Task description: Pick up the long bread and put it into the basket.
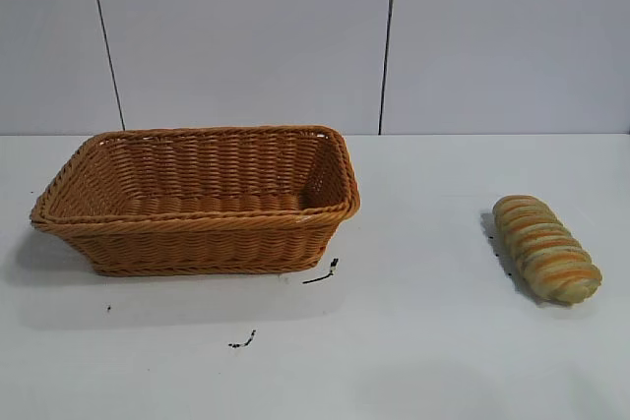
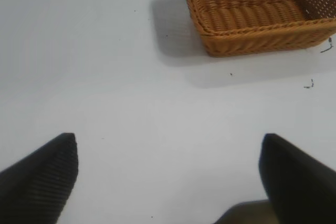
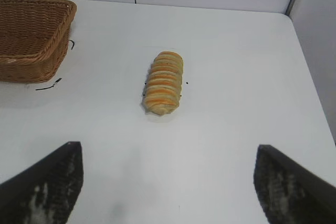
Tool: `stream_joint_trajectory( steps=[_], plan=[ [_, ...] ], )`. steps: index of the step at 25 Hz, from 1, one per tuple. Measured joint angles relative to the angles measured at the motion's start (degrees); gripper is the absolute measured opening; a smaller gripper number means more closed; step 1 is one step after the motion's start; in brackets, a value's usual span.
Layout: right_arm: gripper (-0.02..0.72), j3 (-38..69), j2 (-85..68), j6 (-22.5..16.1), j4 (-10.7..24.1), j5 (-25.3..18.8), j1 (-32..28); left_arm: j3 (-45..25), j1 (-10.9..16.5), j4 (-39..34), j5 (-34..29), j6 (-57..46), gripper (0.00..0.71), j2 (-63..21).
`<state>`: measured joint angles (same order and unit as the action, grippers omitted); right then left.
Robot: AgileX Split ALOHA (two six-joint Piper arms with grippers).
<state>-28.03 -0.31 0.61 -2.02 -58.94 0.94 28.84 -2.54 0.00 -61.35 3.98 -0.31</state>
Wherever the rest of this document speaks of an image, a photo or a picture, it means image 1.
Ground long striped twisted bread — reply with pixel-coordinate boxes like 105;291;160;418
492;195;603;305

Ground brown woven wicker basket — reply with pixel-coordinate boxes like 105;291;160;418
30;124;362;277

